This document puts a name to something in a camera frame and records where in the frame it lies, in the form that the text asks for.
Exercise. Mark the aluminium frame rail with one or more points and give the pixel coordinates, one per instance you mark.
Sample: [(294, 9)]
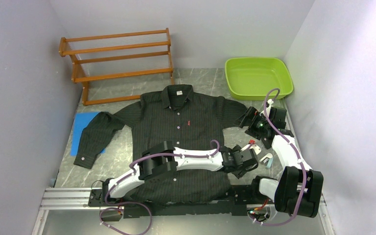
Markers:
[(77, 199)]

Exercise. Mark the green plastic basin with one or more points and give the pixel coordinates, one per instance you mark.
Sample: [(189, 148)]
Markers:
[(251, 78)]

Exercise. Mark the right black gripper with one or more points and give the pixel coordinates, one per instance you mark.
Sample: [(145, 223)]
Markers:
[(251, 113)]

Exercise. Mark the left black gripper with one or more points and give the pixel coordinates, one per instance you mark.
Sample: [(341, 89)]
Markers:
[(240, 173)]

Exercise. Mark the black pinstriped shirt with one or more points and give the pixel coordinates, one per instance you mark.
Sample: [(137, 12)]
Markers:
[(178, 114)]

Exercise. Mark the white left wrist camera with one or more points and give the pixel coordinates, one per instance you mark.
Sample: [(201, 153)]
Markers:
[(253, 146)]

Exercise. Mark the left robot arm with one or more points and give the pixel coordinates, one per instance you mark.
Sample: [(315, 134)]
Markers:
[(160, 161)]

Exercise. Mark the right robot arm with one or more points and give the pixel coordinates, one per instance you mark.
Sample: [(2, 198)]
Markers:
[(299, 190)]

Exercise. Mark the orange wooden shoe rack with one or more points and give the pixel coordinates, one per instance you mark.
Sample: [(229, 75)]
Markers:
[(117, 56)]

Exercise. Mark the blue flat mat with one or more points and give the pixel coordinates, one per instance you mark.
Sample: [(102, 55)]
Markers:
[(81, 121)]

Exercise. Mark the black base beam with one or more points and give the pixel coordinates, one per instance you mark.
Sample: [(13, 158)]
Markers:
[(238, 201)]

